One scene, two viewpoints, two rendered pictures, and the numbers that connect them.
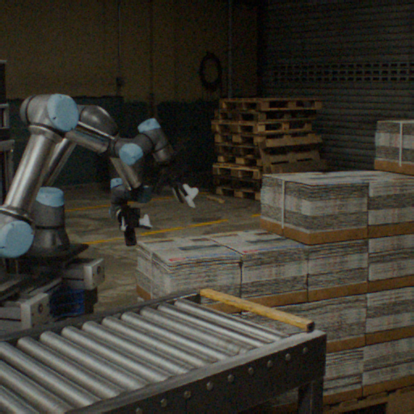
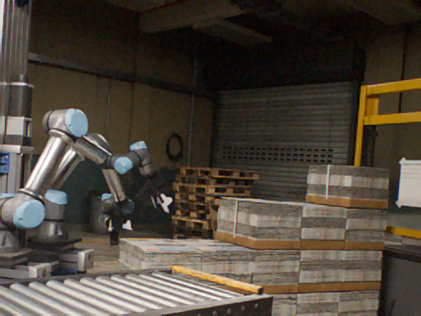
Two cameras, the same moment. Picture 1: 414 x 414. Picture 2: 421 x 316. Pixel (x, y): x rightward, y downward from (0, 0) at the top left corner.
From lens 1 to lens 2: 0.26 m
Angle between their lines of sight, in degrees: 7
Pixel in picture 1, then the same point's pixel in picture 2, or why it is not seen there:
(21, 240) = (35, 216)
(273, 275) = (226, 270)
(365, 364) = not seen: outside the picture
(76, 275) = (71, 258)
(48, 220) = (53, 214)
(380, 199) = (311, 220)
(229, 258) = (192, 253)
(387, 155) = (316, 191)
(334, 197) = (275, 214)
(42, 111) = (60, 119)
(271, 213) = (225, 226)
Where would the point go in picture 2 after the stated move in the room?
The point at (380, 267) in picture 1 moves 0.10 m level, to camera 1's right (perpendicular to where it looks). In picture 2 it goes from (308, 273) to (327, 274)
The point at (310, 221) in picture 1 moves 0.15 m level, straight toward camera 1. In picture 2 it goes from (256, 231) to (257, 234)
